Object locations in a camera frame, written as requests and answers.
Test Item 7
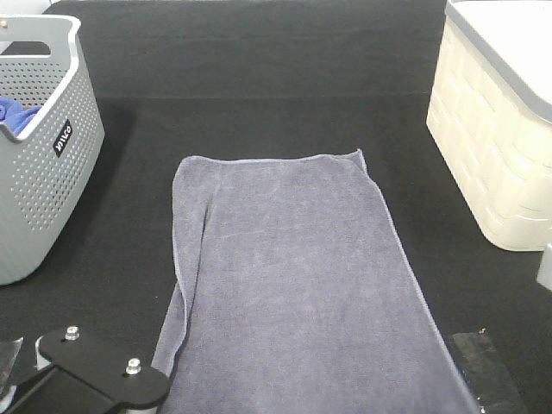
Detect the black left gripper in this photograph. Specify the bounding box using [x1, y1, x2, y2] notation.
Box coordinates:
[1, 326, 169, 413]

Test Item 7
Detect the grey towel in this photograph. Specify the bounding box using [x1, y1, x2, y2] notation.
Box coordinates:
[153, 151, 479, 413]

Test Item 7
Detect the blue towel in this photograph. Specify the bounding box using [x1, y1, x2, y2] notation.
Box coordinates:
[0, 97, 41, 135]

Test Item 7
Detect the left clear tape strip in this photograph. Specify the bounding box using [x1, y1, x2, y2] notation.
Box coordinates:
[0, 337, 24, 391]

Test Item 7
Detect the clear tape strip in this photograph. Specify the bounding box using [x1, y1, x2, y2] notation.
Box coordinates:
[0, 337, 24, 391]
[448, 328, 529, 414]

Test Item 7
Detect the grey perforated laundry basket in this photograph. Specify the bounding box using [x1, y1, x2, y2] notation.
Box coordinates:
[1, 15, 104, 285]

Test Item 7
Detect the black label on basket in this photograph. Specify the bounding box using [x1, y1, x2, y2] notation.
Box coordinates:
[53, 119, 72, 158]

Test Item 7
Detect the black table cloth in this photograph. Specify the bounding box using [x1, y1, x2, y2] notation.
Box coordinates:
[1, 1, 551, 413]

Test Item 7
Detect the right clear tape strip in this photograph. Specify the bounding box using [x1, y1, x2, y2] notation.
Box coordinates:
[448, 328, 529, 414]

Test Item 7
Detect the cream woven storage box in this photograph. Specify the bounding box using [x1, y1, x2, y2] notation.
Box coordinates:
[427, 1, 551, 251]

